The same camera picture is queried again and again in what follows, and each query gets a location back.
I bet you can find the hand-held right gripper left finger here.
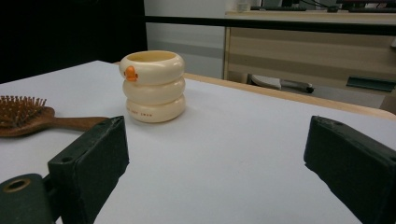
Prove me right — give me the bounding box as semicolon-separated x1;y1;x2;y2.
47;115;131;224

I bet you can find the black curtain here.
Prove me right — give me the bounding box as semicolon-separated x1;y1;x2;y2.
0;0;149;85

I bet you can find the grey office chair base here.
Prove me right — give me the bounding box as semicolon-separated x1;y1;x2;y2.
247;74;316;94

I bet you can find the cream ringed duck cup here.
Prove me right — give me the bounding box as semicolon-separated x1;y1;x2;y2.
119;49;187;124

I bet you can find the black horizontal frame bar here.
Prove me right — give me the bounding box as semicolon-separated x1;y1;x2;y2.
144;15;396;36

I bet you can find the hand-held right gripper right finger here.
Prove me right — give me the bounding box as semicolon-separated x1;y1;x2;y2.
304;115;396;224

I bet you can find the dark rectangular desk label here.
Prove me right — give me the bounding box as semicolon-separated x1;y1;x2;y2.
346;76;396;93

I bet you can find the wooden hairbrush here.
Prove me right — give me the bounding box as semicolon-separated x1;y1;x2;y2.
0;94;110;138

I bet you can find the light wooden office desk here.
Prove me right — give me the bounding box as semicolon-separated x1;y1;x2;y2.
223;10;396;115

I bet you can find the white partition panel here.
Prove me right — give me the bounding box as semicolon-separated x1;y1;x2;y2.
143;0;237;80

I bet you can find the black keyboard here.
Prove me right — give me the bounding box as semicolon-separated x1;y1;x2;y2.
347;7;396;14

